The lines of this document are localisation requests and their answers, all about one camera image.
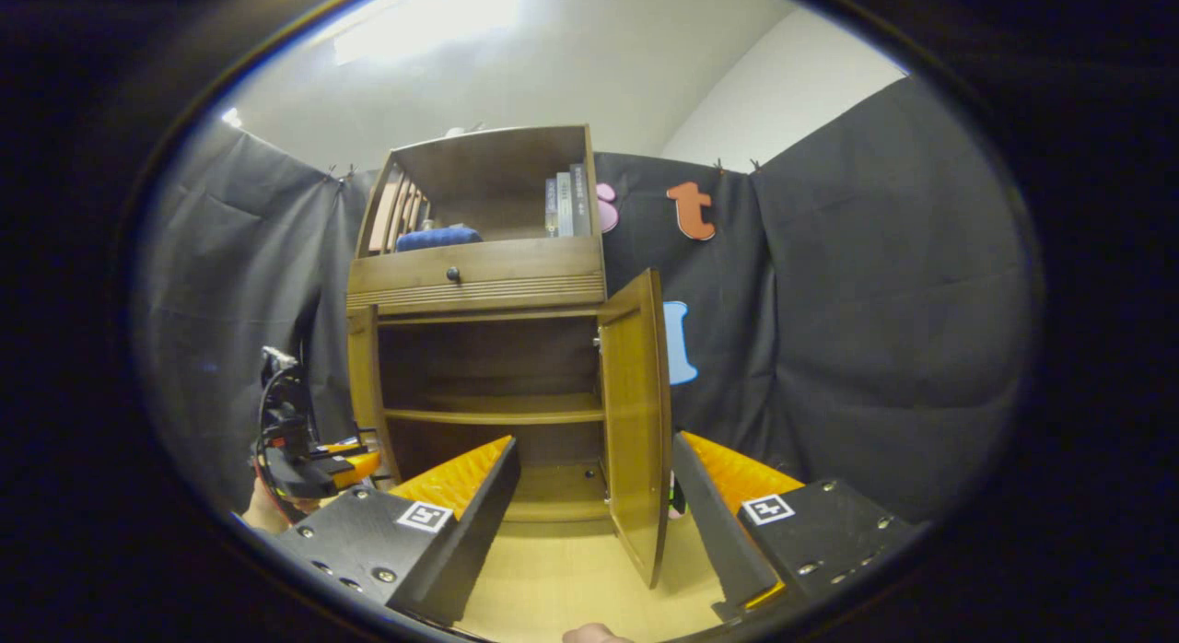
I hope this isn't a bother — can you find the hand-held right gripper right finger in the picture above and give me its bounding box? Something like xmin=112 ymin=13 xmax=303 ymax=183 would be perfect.
xmin=671 ymin=431 xmax=922 ymax=623

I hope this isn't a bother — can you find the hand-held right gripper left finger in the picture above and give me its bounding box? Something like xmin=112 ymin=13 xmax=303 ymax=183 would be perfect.
xmin=274 ymin=436 xmax=521 ymax=627

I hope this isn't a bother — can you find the wooden cabinet drawer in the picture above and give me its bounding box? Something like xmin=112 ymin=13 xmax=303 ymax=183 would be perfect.
xmin=347 ymin=236 xmax=607 ymax=310

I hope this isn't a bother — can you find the black backdrop cloth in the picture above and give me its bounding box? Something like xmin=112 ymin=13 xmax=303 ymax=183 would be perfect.
xmin=138 ymin=76 xmax=1033 ymax=524

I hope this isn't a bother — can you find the dark-spined book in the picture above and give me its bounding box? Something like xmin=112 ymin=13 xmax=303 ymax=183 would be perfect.
xmin=568 ymin=163 xmax=593 ymax=238

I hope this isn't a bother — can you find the wooden cabinet door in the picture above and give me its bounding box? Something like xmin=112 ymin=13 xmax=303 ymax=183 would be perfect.
xmin=347 ymin=307 xmax=403 ymax=485
xmin=596 ymin=268 xmax=673 ymax=589

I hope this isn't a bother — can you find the wooden double-door shoe cabinet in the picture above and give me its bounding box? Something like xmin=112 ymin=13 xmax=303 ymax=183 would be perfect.
xmin=345 ymin=124 xmax=611 ymax=524

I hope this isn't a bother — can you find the blue folded cloth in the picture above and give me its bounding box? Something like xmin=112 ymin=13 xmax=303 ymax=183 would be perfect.
xmin=394 ymin=225 xmax=484 ymax=253

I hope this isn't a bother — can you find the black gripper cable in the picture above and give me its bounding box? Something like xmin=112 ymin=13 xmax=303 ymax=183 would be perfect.
xmin=252 ymin=365 xmax=307 ymax=524

